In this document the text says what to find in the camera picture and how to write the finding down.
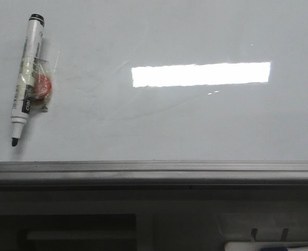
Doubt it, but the red round magnet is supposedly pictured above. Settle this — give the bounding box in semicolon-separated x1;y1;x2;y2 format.
30;58;53;112

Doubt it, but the white black whiteboard marker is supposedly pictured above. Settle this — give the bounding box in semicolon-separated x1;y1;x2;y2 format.
11;14;44;147

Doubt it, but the grey metal hook left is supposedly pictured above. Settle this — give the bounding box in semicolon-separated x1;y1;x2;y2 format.
250;228;258;242

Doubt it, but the grey metal hook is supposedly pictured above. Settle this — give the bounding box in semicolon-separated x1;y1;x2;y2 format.
250;228;258;242
280;228;289;242

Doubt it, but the grey metal hook middle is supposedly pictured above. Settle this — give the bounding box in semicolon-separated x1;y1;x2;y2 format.
280;228;289;242

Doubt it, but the white whiteboard with aluminium frame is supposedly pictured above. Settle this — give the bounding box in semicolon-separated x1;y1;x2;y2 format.
0;1;308;187

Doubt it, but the dark recessed drawer handle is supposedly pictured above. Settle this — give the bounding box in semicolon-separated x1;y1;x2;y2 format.
0;214;137;250

